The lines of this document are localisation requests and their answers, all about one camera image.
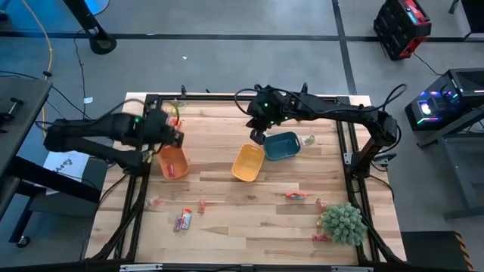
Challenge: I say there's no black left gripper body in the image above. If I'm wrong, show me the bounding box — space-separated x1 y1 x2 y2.
143 109 179 147

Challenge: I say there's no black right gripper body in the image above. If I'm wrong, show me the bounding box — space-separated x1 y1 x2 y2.
245 85 294 131

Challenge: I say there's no orange plastic bin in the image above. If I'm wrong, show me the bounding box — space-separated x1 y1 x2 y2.
157 144 190 181

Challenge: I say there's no teal plastic bin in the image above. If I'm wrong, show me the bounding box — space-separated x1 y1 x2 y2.
262 131 303 162

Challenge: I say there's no yellow plastic bin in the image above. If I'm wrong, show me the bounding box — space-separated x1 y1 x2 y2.
231 143 266 184

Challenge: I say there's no pink clear candy wrapper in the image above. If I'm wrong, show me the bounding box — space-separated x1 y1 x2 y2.
145 195 166 209

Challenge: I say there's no yellow clear candy wrapper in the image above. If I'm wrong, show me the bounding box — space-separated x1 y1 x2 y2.
167 98 187 116

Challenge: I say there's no green clear candy wrapper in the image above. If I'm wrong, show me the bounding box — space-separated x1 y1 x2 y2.
299 133 319 147

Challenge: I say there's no orange white candy packet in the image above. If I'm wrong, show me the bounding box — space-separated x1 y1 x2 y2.
180 208 194 230

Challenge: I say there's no white paper sheet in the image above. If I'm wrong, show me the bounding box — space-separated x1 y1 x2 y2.
42 150 91 183

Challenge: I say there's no black stand pole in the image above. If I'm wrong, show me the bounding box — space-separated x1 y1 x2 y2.
62 0 118 55

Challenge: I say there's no green artificial plant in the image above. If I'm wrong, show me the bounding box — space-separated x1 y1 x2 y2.
321 202 368 247

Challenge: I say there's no black side table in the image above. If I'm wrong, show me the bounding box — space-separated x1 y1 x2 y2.
0 76 53 224

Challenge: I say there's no black clamp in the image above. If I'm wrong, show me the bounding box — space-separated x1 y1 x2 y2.
0 97 25 122

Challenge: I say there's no red and black case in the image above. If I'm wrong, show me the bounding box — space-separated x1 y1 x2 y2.
373 0 433 61

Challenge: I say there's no computer with coloured lights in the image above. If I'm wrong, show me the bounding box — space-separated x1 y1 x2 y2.
404 67 484 131

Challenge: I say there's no black box with hazard stripes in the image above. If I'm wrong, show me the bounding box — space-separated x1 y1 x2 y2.
400 230 474 271

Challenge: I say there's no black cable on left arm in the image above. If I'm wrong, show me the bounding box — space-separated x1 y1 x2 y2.
35 98 147 130

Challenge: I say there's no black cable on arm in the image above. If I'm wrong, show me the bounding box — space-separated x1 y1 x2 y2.
233 83 408 115
35 98 147 130

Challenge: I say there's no black floor cable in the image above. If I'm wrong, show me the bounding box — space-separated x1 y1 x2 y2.
73 29 88 111

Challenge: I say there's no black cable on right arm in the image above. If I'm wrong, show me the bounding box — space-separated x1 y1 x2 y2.
233 83 408 115

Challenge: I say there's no yellow cable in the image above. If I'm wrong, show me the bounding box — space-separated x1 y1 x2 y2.
21 0 54 138

